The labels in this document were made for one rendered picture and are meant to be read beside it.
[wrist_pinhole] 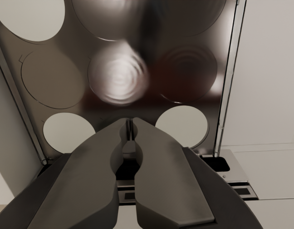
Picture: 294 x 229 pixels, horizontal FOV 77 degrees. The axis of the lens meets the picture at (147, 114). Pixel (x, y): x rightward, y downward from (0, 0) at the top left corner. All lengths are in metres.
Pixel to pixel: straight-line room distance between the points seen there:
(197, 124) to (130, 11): 0.22
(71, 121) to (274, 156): 0.45
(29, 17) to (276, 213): 0.49
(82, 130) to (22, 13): 0.20
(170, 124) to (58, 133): 0.21
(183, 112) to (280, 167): 0.26
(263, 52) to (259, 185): 0.26
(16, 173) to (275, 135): 0.58
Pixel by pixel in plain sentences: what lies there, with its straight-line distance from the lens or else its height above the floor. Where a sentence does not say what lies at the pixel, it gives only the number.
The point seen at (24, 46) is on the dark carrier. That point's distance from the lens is 0.35.
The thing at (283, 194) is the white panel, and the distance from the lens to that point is 0.45.
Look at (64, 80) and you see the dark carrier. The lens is 0.34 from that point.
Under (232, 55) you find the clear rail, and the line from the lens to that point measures 0.32.
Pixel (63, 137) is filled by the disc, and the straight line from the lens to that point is 0.39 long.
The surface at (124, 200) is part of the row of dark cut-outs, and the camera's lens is 0.38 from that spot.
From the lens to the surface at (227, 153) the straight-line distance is 0.47.
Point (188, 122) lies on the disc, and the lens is 0.35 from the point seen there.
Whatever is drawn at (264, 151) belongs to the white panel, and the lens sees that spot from 0.53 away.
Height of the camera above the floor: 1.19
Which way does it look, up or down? 62 degrees down
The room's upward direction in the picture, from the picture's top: 179 degrees clockwise
